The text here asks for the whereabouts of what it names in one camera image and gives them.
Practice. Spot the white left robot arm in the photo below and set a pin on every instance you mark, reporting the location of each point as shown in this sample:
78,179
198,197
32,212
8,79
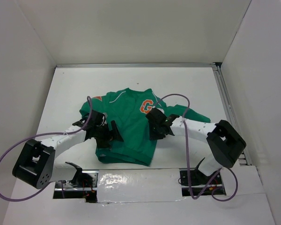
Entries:
36,163

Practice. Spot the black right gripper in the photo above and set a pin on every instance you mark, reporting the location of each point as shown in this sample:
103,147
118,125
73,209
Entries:
154,135

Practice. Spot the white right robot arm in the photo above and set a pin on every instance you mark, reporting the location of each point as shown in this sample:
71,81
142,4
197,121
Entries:
225,143

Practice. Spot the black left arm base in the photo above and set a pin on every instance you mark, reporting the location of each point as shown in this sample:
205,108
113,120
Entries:
84,187

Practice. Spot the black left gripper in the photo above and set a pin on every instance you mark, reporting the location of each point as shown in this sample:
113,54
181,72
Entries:
113,134

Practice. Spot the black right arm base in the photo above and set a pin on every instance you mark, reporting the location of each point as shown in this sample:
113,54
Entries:
198,181

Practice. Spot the green jacket white lining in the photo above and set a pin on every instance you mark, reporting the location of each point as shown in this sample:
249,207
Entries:
128,109

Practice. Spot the white taped cover panel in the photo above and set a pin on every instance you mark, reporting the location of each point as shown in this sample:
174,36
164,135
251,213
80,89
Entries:
138,186

